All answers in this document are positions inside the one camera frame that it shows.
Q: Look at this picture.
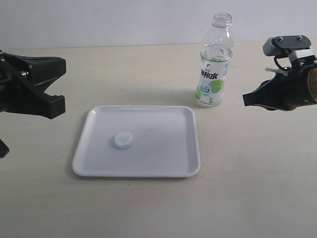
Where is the white bottle cap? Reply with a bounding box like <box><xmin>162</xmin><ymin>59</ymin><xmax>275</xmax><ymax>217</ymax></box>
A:
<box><xmin>114</xmin><ymin>131</ymin><xmax>133</xmax><ymax>149</ymax></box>

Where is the clear plastic water bottle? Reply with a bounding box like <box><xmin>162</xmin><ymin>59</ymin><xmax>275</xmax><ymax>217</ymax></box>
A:
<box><xmin>196</xmin><ymin>12</ymin><xmax>233</xmax><ymax>108</ymax></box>

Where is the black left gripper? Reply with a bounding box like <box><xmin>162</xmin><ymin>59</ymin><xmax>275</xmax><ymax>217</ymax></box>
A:
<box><xmin>0</xmin><ymin>51</ymin><xmax>66</xmax><ymax>119</ymax></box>

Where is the white plastic tray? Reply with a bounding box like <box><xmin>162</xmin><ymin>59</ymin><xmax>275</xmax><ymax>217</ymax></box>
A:
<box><xmin>72</xmin><ymin>105</ymin><xmax>201</xmax><ymax>178</ymax></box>

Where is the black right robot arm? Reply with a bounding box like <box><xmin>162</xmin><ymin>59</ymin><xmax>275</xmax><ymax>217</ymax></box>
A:
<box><xmin>243</xmin><ymin>64</ymin><xmax>317</xmax><ymax>111</ymax></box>

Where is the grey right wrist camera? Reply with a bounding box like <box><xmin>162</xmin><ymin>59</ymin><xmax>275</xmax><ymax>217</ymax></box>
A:
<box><xmin>263</xmin><ymin>35</ymin><xmax>316</xmax><ymax>62</ymax></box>

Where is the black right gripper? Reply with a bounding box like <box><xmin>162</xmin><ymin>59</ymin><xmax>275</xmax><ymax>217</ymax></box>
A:
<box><xmin>243</xmin><ymin>64</ymin><xmax>317</xmax><ymax>111</ymax></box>

